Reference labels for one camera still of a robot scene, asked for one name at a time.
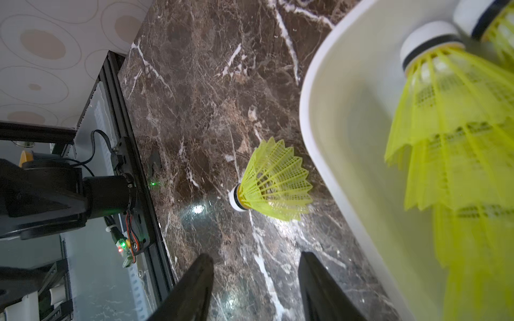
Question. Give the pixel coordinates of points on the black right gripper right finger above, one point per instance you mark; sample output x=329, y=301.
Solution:
x=322, y=298

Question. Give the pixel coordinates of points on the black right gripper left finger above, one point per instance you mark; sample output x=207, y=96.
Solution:
x=190, y=298

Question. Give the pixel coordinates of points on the green shuttlecock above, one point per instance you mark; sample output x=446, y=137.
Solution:
x=488, y=21
x=454, y=128
x=275, y=183

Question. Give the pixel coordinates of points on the white plastic storage box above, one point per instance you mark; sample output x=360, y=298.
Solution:
x=348, y=101

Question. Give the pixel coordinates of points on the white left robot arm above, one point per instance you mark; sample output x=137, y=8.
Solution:
x=49, y=197

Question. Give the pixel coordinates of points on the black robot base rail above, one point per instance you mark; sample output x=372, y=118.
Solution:
x=107, y=119

